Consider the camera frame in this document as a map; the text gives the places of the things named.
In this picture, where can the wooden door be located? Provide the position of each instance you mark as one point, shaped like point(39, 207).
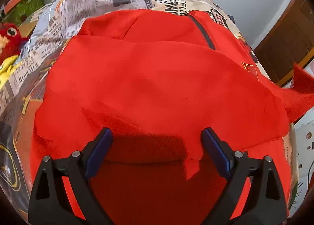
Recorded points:
point(289, 33)

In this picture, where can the red garment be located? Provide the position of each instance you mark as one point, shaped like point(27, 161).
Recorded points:
point(159, 87)

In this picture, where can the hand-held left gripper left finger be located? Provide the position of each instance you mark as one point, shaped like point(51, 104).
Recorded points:
point(98, 152)

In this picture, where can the cardboard box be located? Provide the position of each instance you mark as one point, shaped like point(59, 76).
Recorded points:
point(25, 27)

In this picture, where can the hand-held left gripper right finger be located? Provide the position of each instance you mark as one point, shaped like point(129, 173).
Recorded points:
point(215, 151)

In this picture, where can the red plush toy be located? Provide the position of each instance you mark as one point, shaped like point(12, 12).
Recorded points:
point(9, 34)

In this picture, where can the orange oblong object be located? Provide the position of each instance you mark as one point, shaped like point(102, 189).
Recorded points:
point(16, 0)

